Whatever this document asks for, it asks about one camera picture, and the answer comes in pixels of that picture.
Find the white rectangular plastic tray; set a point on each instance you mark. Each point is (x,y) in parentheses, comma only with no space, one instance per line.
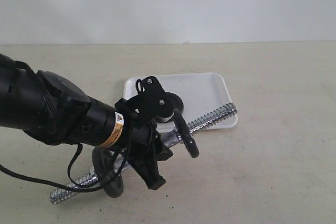
(201,93)

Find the black plate with collar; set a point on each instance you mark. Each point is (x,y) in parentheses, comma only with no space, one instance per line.
(104,167)

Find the chrome threaded dumbbell bar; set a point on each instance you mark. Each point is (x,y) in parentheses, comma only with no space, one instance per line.
(90,180)

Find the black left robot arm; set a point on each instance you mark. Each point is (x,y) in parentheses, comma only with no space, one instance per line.
(53,110)

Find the black weight plate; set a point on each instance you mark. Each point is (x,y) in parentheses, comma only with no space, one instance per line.
(176,101)

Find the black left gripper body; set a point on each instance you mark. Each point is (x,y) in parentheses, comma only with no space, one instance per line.
(144,142)

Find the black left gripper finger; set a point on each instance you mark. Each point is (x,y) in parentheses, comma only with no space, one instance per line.
(147,168)

